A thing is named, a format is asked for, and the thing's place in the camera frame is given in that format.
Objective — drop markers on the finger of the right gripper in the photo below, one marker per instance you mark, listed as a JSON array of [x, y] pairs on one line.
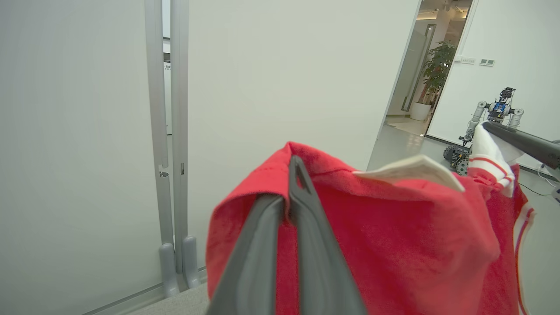
[[525, 142]]

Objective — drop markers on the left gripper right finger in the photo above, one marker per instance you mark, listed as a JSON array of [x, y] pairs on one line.
[[319, 253]]

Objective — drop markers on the red white basketball jersey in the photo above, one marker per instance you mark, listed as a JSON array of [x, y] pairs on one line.
[[393, 245]]

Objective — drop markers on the green plant in white pot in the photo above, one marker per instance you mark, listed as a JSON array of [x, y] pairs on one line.
[[437, 65]]

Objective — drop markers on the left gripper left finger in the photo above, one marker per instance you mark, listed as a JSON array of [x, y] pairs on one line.
[[253, 262]]

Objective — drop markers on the white wall switch plate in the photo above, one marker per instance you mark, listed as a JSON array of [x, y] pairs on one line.
[[487, 62], [468, 60]]

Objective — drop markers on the grey metal partition post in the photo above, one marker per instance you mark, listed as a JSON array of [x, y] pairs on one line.
[[180, 109], [155, 87]]

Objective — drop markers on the grey wheeled background robot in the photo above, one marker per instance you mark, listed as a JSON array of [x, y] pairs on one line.
[[498, 109]]

